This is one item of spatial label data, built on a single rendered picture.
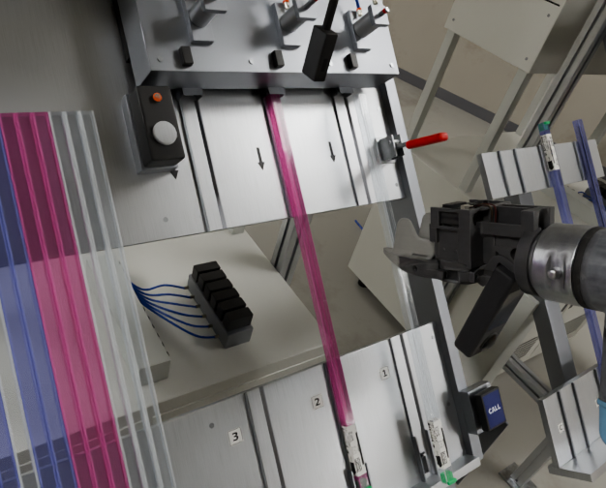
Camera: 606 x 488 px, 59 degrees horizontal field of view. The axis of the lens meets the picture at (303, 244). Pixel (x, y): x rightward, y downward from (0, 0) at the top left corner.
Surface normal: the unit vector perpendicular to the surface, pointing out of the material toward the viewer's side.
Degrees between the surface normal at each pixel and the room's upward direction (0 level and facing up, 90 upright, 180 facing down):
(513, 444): 0
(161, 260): 0
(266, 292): 0
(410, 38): 90
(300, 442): 42
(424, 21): 90
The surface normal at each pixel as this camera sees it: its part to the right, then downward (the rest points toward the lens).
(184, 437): 0.55, -0.15
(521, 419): 0.25, -0.77
